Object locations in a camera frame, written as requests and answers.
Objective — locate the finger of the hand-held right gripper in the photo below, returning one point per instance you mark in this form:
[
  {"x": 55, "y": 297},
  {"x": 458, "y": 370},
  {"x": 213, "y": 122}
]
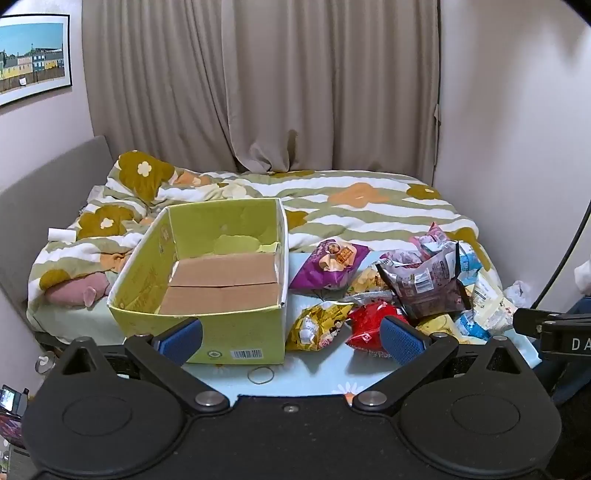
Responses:
[{"x": 526, "y": 321}]

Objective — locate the beige curtain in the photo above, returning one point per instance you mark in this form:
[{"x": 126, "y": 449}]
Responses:
[{"x": 277, "y": 83}]

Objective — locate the small blue white snack bag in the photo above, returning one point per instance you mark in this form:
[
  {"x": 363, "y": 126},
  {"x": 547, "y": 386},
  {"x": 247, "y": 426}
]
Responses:
[{"x": 471, "y": 325}]

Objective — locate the rubber band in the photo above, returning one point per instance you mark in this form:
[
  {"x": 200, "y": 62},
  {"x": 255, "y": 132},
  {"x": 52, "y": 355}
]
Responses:
[{"x": 249, "y": 376}]

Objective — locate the wall poster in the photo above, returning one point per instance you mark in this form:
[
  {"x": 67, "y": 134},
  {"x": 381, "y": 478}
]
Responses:
[{"x": 32, "y": 55}]

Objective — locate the white plastic bag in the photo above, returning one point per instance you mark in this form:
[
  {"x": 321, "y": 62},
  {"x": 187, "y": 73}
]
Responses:
[{"x": 517, "y": 293}]

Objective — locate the phone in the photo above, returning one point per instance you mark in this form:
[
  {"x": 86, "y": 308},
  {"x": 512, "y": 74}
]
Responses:
[{"x": 11, "y": 399}]

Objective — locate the cream snack bag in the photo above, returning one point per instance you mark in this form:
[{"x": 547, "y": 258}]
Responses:
[{"x": 489, "y": 300}]

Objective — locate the white crumpled paper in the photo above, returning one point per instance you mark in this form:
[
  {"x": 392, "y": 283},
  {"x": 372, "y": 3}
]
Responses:
[{"x": 584, "y": 274}]

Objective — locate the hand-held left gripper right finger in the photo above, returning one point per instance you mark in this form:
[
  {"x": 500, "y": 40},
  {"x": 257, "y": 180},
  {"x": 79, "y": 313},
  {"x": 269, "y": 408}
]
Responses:
[{"x": 401, "y": 344}]

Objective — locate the pink snack bag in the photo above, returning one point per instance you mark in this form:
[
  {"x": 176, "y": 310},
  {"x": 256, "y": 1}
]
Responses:
[{"x": 429, "y": 237}]

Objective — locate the green cardboard box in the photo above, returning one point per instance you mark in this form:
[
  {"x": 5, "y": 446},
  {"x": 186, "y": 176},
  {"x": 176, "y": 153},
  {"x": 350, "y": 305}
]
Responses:
[{"x": 244, "y": 332}]

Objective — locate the grey bed headboard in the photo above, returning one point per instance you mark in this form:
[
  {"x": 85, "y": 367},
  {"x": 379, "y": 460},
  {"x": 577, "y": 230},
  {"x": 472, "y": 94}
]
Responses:
[{"x": 41, "y": 184}]

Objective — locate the small white object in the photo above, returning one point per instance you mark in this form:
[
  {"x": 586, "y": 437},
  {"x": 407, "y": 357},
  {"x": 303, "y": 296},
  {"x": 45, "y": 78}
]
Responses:
[{"x": 45, "y": 363}]

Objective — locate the pale chip bag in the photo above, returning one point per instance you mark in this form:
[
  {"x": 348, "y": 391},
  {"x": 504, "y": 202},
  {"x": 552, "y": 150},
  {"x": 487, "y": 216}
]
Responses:
[{"x": 369, "y": 281}]

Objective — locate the plain yellow snack bag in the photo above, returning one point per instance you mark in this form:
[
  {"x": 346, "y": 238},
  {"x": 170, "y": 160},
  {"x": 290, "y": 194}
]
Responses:
[{"x": 438, "y": 325}]

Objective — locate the purple snack bag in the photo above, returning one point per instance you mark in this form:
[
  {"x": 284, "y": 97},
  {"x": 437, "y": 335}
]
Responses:
[{"x": 318, "y": 267}]

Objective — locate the red snack bag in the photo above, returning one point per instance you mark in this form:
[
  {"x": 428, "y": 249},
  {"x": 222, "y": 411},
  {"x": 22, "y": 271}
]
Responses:
[{"x": 364, "y": 323}]

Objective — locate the dark brown snack bag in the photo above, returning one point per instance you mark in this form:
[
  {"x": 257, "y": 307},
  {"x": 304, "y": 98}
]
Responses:
[{"x": 425, "y": 281}]

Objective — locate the pink plush toy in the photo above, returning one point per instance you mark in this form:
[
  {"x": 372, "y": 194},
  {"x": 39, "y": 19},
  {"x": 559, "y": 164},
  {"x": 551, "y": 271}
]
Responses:
[{"x": 69, "y": 290}]

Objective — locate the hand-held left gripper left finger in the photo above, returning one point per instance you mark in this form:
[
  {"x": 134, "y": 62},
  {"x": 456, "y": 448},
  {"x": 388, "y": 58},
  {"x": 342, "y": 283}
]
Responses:
[{"x": 182, "y": 341}]

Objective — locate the floral striped blanket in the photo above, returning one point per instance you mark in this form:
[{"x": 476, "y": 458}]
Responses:
[{"x": 351, "y": 212}]

